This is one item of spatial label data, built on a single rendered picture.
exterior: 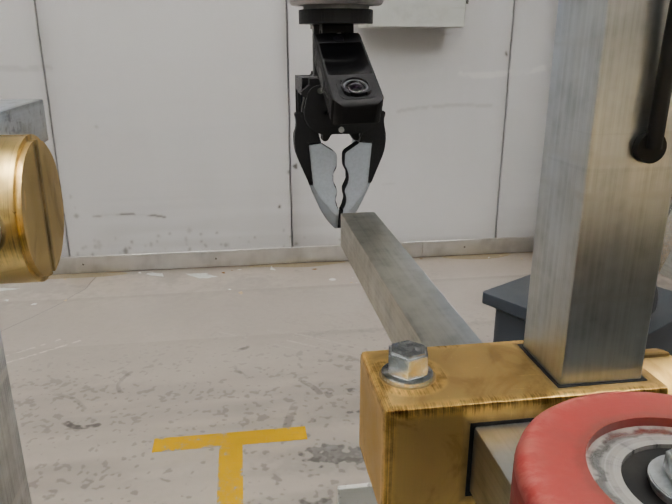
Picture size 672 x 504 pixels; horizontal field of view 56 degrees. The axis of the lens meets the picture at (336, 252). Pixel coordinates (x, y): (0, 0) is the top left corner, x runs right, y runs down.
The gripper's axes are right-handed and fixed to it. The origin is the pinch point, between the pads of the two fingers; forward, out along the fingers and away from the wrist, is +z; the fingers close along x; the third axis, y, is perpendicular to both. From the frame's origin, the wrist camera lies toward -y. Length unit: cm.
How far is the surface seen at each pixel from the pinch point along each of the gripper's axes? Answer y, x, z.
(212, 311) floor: 171, 20, 83
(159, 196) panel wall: 224, 41, 49
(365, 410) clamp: -38.8, 5.9, -2.2
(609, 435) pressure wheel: -50, 2, -8
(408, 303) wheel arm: -30.3, 1.6, -3.3
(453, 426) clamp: -42.3, 3.3, -3.4
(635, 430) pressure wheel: -49, 1, -8
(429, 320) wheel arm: -32.7, 1.1, -3.3
